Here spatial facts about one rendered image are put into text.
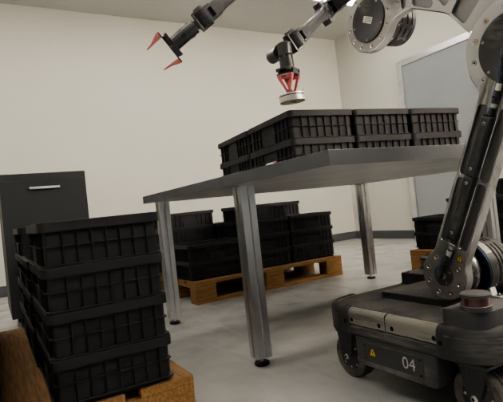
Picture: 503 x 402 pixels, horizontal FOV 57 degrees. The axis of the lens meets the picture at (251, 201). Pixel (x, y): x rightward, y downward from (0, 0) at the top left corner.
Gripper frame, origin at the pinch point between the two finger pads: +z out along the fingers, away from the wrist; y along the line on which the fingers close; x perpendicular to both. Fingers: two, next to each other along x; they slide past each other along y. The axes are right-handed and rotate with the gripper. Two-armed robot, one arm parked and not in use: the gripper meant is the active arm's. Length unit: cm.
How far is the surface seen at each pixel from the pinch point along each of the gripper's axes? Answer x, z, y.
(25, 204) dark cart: -162, 26, 9
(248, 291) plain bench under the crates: -15, 73, 31
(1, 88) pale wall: -332, -95, -107
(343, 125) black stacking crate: 16.8, 16.8, -8.5
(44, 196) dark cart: -157, 22, 1
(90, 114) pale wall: -291, -67, -172
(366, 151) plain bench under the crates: 40, 32, 53
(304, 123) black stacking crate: 6.0, 14.4, 5.9
